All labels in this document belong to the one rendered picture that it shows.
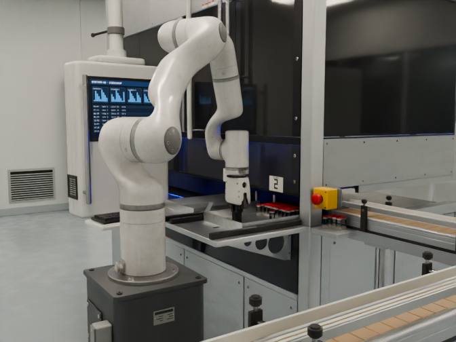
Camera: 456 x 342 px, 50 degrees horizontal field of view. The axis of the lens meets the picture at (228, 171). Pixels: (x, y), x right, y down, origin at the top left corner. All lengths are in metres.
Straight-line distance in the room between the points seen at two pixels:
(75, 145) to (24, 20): 4.80
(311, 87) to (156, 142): 0.76
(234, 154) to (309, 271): 0.53
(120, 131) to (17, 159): 5.75
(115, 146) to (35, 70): 5.80
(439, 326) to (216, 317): 1.65
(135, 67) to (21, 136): 4.58
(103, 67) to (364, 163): 1.29
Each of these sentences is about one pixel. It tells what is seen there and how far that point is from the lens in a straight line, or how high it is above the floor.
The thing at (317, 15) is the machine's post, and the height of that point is 1.64.
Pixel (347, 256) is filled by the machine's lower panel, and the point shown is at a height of 0.74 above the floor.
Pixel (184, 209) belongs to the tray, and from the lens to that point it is 2.05.
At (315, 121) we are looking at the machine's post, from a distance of 1.79.
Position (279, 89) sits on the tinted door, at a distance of 1.93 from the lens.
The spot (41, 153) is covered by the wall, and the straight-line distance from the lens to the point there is 7.04.
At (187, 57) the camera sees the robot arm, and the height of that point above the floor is 1.45.
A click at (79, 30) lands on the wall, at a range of 7.28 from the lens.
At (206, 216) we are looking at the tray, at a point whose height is 0.90.
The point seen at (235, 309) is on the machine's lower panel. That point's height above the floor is 0.41.
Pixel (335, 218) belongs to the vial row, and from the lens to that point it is 1.80.
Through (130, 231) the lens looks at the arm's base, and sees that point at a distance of 1.28.
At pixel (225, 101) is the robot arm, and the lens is 1.63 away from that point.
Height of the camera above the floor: 1.28
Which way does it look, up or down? 6 degrees down
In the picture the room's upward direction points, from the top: straight up
